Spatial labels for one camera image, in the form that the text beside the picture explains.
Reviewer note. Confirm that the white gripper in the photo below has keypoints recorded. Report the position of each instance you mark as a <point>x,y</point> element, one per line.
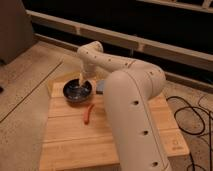
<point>88,70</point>

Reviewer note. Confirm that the dark ceramic bowl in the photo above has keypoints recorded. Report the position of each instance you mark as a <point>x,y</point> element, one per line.
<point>75,93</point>

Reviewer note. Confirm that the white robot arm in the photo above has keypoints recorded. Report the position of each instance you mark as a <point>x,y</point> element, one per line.
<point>131,83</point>

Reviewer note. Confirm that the blue grey sponge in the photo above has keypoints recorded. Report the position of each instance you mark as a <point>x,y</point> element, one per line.
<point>100,87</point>

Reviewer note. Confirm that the wooden cutting board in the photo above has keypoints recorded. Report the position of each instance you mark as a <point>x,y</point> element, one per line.
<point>68,143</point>

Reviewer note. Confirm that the grey cabinet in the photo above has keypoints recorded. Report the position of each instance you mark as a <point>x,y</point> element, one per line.
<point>16,31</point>

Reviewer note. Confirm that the white metal rail frame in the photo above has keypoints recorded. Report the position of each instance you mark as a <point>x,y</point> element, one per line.
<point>172,35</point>

